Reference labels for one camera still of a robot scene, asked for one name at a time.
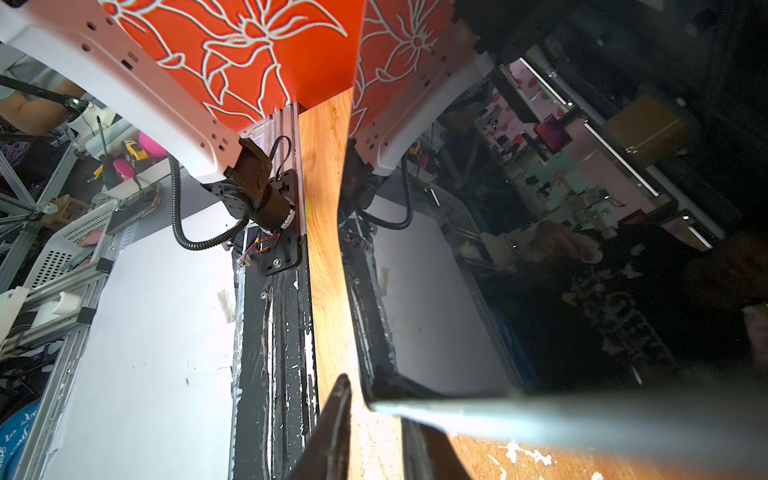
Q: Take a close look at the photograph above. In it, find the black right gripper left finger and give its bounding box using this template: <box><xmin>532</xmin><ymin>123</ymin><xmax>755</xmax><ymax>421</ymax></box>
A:
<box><xmin>287</xmin><ymin>374</ymin><xmax>353</xmax><ymax>480</ymax></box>

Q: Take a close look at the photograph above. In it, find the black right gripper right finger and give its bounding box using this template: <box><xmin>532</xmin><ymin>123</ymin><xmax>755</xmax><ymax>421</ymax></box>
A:
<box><xmin>402</xmin><ymin>419</ymin><xmax>471</xmax><ymax>480</ymax></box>

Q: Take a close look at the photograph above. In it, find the phone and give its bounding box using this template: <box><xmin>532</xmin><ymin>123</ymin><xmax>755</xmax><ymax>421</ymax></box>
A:
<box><xmin>338</xmin><ymin>1</ymin><xmax>767</xmax><ymax>478</ymax></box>

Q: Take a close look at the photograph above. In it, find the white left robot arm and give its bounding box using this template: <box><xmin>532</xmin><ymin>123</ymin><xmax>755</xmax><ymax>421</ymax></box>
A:
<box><xmin>1</xmin><ymin>1</ymin><xmax>296</xmax><ymax>254</ymax></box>

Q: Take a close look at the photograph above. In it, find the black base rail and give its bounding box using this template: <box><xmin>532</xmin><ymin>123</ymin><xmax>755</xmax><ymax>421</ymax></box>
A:
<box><xmin>230</xmin><ymin>170</ymin><xmax>319</xmax><ymax>480</ymax></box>

